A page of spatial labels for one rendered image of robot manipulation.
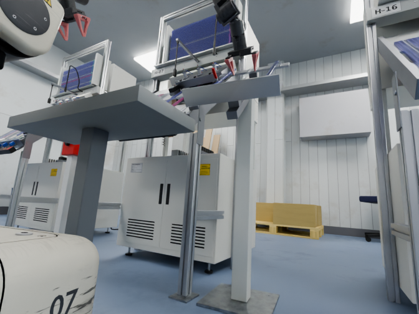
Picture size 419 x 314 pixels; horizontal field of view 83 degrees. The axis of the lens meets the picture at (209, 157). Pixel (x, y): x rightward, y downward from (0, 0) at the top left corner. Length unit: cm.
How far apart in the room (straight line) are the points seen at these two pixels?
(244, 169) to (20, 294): 76
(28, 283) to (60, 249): 6
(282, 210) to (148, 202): 220
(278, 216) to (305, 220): 33
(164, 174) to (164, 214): 24
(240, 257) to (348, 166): 352
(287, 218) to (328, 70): 280
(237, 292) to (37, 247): 73
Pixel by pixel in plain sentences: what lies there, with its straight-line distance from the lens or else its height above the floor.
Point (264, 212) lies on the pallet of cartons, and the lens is 381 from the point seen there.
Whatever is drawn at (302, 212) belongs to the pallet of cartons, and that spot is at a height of 31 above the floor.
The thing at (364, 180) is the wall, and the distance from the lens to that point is 430.
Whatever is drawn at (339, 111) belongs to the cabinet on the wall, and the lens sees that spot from 427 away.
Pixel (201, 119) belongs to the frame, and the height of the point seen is 70.
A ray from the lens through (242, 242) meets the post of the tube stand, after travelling 95.
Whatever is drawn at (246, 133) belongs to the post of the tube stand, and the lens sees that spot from 99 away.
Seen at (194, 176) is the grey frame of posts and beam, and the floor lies 46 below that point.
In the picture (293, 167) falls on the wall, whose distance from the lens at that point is 436.
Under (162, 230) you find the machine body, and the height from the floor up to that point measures 18.
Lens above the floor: 35
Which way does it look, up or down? 11 degrees up
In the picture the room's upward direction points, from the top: 3 degrees clockwise
